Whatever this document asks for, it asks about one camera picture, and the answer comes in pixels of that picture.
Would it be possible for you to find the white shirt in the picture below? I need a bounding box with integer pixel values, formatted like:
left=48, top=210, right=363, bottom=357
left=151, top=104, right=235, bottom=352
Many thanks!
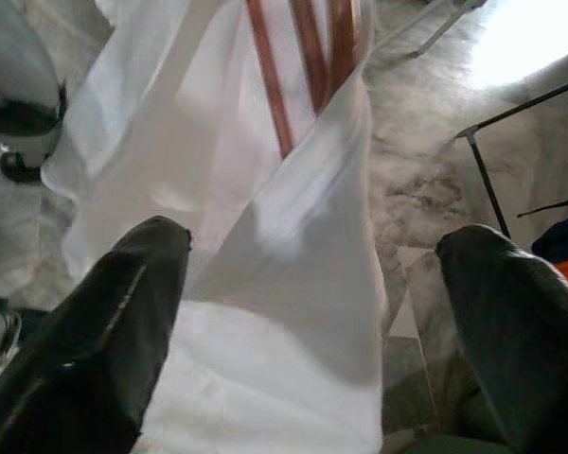
left=40, top=0, right=389, bottom=454

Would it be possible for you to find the dark navy garment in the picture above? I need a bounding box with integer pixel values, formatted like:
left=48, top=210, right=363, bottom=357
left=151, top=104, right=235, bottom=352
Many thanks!
left=532, top=218, right=568, bottom=266

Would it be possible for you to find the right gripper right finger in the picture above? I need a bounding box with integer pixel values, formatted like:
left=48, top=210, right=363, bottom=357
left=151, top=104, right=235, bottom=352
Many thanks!
left=435, top=224, right=568, bottom=454

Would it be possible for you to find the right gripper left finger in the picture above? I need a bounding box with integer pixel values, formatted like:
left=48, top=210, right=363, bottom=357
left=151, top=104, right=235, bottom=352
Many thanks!
left=0, top=215, right=192, bottom=454

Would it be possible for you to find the black metal drying rack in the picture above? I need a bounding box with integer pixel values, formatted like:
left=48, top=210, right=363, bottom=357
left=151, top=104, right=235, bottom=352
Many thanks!
left=455, top=78, right=568, bottom=240

